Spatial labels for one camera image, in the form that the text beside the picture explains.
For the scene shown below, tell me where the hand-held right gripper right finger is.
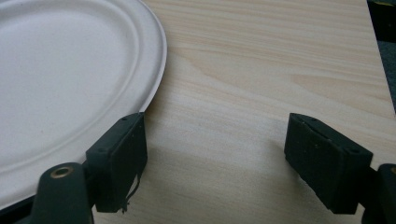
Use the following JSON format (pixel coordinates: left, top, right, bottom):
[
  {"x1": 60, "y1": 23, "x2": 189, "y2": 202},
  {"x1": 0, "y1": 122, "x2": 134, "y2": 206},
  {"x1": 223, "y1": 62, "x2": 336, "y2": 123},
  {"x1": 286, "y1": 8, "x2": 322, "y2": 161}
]
[{"x1": 283, "y1": 112, "x2": 375, "y2": 216}]

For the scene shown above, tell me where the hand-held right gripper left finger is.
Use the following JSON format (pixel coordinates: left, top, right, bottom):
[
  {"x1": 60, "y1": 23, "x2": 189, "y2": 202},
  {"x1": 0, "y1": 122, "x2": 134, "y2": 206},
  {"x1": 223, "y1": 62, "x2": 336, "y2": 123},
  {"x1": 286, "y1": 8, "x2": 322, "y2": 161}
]
[{"x1": 85, "y1": 112, "x2": 149, "y2": 215}]

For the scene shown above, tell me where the white paper plate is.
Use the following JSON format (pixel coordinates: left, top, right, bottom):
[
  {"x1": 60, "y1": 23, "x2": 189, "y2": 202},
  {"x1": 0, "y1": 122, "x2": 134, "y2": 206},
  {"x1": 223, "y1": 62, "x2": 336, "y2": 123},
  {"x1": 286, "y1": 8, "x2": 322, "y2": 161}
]
[{"x1": 0, "y1": 0, "x2": 168, "y2": 211}]

